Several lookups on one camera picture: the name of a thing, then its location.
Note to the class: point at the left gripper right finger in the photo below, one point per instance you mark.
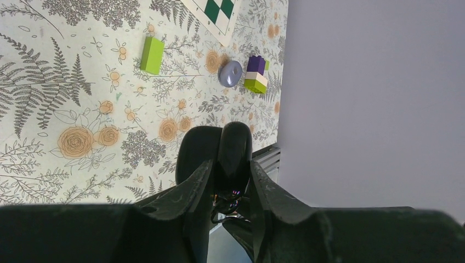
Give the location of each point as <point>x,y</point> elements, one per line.
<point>287,230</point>

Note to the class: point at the floral patterned table mat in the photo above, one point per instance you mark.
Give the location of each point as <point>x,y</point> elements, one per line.
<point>81,122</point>

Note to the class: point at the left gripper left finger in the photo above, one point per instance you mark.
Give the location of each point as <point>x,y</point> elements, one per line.
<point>172,226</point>

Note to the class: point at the purple earbud charging case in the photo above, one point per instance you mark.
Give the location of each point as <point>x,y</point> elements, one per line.
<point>230,74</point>

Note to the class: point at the black earbud charging case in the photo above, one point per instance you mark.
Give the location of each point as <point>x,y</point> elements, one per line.
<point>230,149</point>

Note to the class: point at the green white chessboard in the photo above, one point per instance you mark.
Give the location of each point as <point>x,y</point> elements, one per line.
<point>219,17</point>

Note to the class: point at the lime green block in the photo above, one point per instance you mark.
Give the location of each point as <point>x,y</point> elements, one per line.
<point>151,58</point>

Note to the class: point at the purple green block stack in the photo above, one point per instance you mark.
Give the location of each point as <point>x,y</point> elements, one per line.
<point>255,80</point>

